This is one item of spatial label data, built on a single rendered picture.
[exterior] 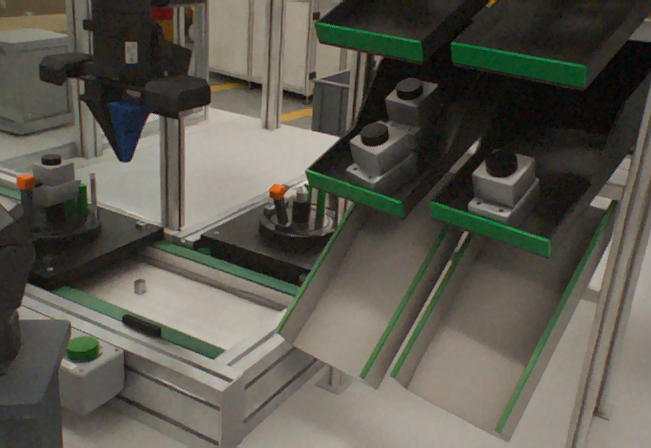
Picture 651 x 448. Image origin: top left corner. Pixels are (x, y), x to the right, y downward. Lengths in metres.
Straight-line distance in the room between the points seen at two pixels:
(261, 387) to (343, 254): 0.20
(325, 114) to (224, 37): 3.83
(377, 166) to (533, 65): 0.19
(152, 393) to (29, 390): 0.26
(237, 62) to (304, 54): 0.77
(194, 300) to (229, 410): 0.29
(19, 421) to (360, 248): 0.43
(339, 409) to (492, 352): 0.27
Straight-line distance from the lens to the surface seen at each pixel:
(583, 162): 0.85
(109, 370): 0.97
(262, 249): 1.21
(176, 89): 0.74
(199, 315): 1.13
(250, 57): 6.63
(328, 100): 3.07
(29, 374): 0.77
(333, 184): 0.82
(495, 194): 0.75
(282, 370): 1.01
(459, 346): 0.87
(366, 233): 0.95
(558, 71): 0.70
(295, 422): 1.02
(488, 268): 0.90
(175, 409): 0.96
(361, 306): 0.90
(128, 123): 0.80
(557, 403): 1.14
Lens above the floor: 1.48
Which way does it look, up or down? 22 degrees down
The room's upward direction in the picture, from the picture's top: 4 degrees clockwise
